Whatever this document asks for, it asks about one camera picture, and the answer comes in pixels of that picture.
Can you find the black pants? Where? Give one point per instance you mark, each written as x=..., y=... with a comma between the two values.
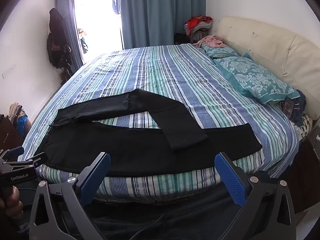
x=140, y=142

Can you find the dark red booklet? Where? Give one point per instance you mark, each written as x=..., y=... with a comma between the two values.
x=288, y=107

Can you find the bright window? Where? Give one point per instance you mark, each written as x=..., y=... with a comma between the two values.
x=100, y=17

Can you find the blue bag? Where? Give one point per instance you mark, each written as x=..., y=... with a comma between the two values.
x=22, y=126

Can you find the person's left hand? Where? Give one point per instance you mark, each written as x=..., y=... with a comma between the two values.
x=13, y=205

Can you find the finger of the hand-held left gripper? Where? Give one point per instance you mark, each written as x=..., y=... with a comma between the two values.
x=15, y=152
x=37, y=160

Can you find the yellow and blue window clutter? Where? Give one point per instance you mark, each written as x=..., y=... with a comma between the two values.
x=83, y=41

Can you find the clothes hanging outside window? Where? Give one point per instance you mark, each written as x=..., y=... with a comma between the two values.
x=116, y=3

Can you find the heap of pale clothes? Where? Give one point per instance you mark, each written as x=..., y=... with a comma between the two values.
x=15, y=110

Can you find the bed with striped sheet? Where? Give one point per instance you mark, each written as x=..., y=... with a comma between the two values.
x=175, y=75

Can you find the pile of colourful clothes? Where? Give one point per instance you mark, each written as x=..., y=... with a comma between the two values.
x=198, y=23

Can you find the dark hanging clothes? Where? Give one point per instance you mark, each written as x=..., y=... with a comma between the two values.
x=57, y=42

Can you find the dark nightstand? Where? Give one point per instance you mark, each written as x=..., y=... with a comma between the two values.
x=307, y=175

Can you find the large teal patterned pillow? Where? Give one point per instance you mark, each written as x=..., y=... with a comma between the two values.
x=255, y=78

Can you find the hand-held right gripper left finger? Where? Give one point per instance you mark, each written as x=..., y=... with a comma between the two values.
x=100, y=175

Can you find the narrow blue curtain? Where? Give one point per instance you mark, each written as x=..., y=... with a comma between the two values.
x=67, y=25

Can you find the wooden stool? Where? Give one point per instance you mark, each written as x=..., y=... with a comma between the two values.
x=198, y=36

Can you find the wide blue curtain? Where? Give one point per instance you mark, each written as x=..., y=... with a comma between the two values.
x=160, y=12

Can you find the pink crumpled cloth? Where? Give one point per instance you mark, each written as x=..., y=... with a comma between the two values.
x=211, y=41

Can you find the person's dark clothing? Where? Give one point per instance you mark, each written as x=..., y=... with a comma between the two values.
x=162, y=217

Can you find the floral cloth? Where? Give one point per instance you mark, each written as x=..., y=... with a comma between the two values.
x=305, y=128

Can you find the black bag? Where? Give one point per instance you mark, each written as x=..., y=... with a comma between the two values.
x=181, y=38

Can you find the cream padded headboard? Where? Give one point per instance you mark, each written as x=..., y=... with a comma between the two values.
x=270, y=45

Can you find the small teal patterned pillow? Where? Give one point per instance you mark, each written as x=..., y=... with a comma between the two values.
x=220, y=51

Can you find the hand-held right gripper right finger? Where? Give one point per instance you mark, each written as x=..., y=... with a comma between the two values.
x=230, y=177

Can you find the dark blue cloth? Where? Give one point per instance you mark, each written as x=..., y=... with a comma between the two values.
x=300, y=105

